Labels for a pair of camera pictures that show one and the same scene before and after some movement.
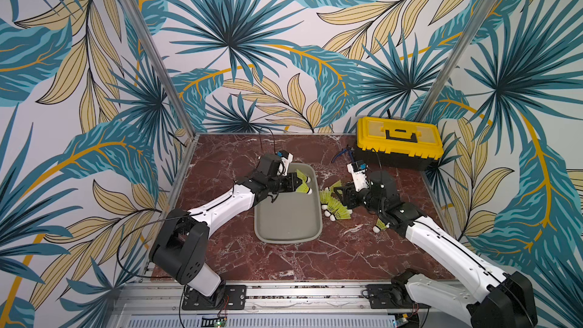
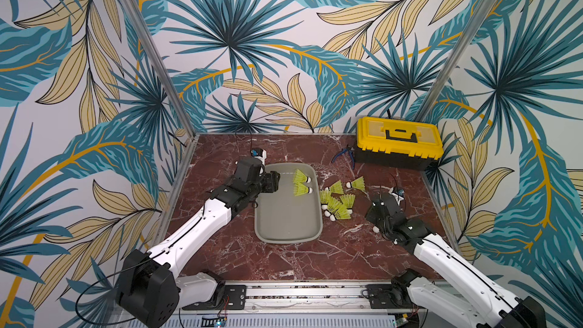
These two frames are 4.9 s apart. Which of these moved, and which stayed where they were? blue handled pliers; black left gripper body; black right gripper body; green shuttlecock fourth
Moved: black right gripper body; black left gripper body
Stayed: green shuttlecock fourth; blue handled pliers
